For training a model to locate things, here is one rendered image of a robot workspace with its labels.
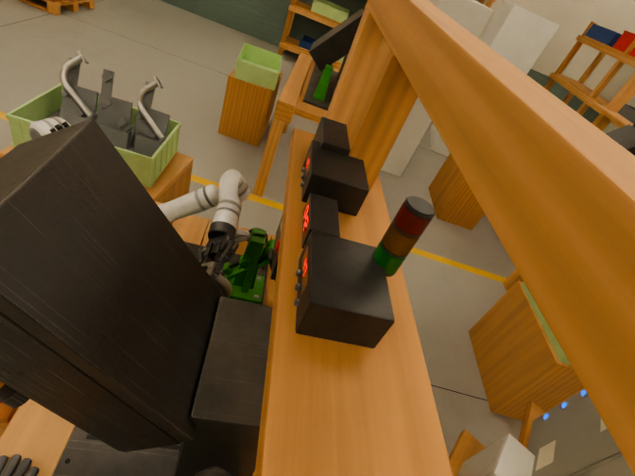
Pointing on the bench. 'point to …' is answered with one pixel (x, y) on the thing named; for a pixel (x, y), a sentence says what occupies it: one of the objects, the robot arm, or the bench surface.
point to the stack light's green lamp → (386, 261)
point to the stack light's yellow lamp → (397, 243)
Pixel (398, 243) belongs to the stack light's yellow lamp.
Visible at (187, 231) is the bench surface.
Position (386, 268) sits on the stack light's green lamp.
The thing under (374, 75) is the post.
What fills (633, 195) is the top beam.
